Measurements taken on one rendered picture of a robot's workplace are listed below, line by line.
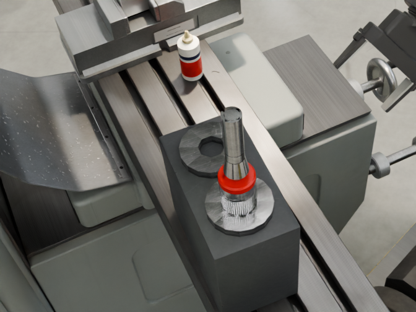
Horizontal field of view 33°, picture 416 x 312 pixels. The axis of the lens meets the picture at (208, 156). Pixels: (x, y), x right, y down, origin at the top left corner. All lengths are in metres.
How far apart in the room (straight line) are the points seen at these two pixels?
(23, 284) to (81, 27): 0.50
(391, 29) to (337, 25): 1.78
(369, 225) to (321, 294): 1.22
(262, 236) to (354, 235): 1.37
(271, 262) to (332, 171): 0.69
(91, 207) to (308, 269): 0.46
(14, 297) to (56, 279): 0.12
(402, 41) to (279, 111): 0.40
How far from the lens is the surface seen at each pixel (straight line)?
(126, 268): 1.54
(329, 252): 1.10
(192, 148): 0.97
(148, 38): 1.36
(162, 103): 1.30
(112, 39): 1.34
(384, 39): 1.08
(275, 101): 1.43
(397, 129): 2.52
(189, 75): 1.31
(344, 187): 1.70
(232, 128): 0.77
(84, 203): 1.33
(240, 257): 0.90
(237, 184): 0.85
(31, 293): 1.44
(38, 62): 2.89
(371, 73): 1.76
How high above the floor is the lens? 1.92
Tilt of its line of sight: 52 degrees down
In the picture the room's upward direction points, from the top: 8 degrees counter-clockwise
